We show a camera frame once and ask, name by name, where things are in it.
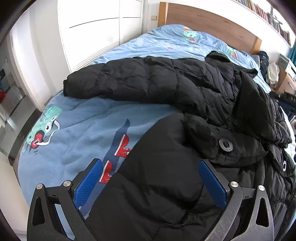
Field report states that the black puffer jacket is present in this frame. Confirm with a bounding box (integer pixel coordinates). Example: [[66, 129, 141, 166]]
[[63, 51, 295, 240]]

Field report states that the teal right curtain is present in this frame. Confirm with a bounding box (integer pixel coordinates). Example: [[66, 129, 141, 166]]
[[288, 42, 296, 66]]

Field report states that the blue dinosaur print duvet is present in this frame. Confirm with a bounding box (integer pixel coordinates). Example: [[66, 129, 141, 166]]
[[18, 25, 258, 216]]

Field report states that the wooden drawer dresser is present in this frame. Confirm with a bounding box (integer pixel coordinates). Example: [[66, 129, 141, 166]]
[[274, 67, 296, 95]]

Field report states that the beige bag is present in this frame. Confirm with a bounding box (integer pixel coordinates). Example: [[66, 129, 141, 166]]
[[266, 62, 280, 88]]

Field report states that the white sliding wardrobe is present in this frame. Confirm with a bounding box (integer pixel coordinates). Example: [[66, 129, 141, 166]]
[[9, 1, 143, 110]]

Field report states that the white printer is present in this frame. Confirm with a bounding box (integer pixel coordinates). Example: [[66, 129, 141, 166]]
[[278, 54, 296, 76]]

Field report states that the black backpack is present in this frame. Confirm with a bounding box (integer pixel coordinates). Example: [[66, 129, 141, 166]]
[[257, 51, 269, 80]]

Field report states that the wooden headboard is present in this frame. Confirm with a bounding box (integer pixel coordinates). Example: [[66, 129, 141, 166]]
[[158, 2, 262, 55]]

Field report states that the row of books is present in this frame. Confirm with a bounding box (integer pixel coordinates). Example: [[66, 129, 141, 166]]
[[236, 0, 292, 46]]

